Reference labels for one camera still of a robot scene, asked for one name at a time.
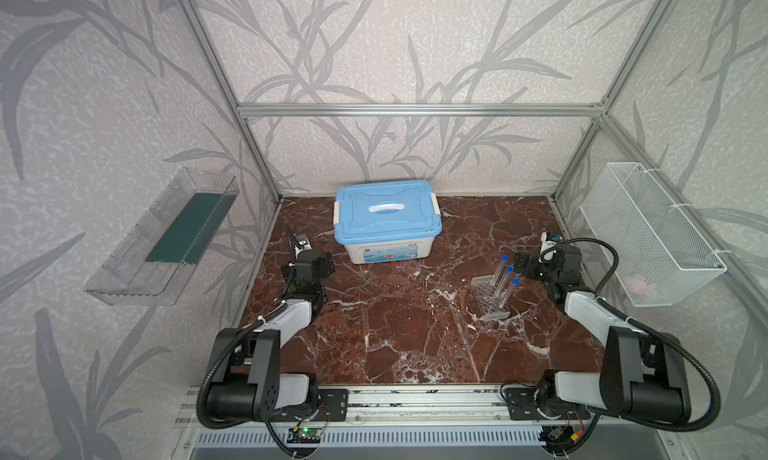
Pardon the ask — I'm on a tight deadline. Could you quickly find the light blue bin lid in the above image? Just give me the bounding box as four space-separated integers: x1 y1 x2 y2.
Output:
333 180 442 245

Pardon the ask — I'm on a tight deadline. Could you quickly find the white plastic storage bin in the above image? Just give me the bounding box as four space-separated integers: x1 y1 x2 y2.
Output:
345 236 435 264

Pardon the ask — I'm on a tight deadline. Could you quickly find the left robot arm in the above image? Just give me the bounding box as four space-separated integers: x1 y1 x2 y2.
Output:
196 249 335 429

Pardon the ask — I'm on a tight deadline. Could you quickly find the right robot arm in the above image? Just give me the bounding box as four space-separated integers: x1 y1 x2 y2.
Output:
514 237 722 432

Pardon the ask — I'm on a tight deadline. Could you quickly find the pink object in basket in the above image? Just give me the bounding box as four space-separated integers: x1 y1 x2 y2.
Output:
623 274 653 296

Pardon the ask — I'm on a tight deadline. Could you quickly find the clear acrylic test tube rack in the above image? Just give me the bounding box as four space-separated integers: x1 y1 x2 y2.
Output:
471 275 510 321

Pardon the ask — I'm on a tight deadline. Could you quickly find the green circuit board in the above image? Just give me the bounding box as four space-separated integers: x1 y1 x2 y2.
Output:
286 427 324 444

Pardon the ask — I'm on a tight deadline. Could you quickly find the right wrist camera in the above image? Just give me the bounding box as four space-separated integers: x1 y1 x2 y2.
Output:
540 231 563 261

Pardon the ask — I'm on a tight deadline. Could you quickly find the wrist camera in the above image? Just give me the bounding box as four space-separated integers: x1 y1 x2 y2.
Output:
291 234 311 257
540 231 563 261

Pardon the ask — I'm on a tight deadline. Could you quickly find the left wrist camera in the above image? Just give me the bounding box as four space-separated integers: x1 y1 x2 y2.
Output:
291 234 311 257

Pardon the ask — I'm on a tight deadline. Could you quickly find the white wire mesh basket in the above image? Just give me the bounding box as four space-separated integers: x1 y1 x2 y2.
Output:
581 162 727 307

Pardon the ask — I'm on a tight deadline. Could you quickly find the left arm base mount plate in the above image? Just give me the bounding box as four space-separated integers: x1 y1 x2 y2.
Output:
270 388 350 423

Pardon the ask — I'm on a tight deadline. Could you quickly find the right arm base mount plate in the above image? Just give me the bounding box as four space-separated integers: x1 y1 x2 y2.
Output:
500 384 546 421

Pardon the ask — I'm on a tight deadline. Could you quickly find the aluminium front rail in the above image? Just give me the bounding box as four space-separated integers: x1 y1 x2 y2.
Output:
173 383 667 428

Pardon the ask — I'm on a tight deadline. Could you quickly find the clear wall shelf green liner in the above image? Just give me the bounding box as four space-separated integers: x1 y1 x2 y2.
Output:
85 167 240 307

